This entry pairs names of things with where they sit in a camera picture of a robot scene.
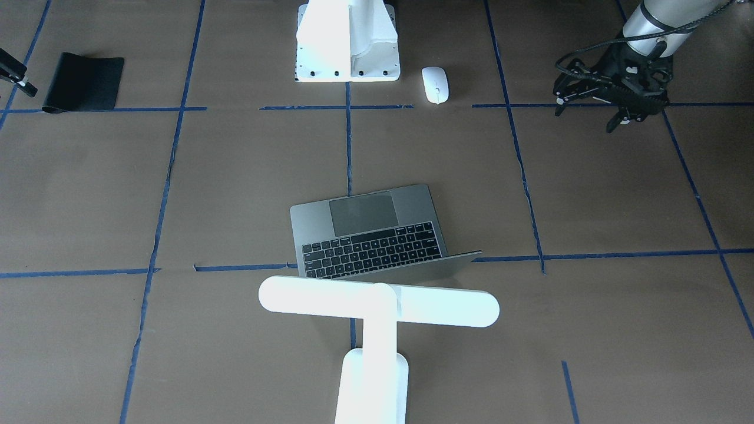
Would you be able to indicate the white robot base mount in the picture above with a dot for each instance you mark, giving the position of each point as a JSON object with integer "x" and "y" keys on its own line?
{"x": 346, "y": 41}

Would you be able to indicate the grey laptop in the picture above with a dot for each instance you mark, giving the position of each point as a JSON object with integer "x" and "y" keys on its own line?
{"x": 388, "y": 236}

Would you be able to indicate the brown paper table cover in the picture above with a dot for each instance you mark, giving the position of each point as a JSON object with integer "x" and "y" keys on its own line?
{"x": 134, "y": 240}

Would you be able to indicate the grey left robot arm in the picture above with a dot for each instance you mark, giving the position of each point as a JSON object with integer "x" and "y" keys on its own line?
{"x": 673, "y": 20}

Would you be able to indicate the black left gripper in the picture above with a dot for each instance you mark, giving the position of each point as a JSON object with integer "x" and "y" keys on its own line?
{"x": 605, "y": 66}

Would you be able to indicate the white computer mouse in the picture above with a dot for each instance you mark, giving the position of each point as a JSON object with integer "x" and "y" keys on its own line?
{"x": 436, "y": 85}

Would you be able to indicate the black mouse pad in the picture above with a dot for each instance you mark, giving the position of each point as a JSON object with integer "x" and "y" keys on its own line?
{"x": 84, "y": 84}

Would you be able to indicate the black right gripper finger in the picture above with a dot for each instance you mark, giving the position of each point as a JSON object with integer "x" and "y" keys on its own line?
{"x": 14, "y": 72}

